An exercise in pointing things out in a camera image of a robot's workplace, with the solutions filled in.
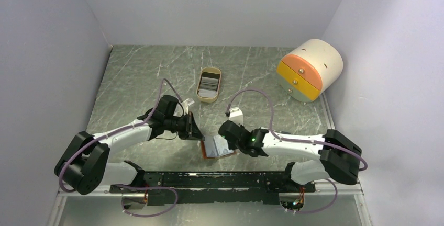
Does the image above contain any brown leather card holder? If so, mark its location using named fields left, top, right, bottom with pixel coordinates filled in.
left=201, top=135, right=237, bottom=160

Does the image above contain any aluminium frame rail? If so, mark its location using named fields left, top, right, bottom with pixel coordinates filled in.
left=54, top=95, right=367, bottom=216

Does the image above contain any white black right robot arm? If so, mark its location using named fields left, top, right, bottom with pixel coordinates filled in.
left=218, top=120, right=362, bottom=191

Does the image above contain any beige oval tray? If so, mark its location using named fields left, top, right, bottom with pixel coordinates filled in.
left=196, top=67, right=222, bottom=103

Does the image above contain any stack of credit cards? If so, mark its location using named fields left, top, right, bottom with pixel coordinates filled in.
left=197, top=72, right=220, bottom=98

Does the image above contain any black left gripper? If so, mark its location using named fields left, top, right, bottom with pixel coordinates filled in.
left=164, top=111, right=205, bottom=141

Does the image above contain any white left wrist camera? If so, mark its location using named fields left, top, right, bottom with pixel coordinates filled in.
left=180, top=98, right=195, bottom=114

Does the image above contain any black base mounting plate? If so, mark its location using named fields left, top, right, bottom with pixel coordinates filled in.
left=109, top=171, right=316, bottom=206

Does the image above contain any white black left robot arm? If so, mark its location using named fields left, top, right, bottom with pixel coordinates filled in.
left=54, top=95, right=205, bottom=195

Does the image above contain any round pastel drawer cabinet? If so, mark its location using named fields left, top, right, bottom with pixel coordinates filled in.
left=276, top=39, right=343, bottom=103

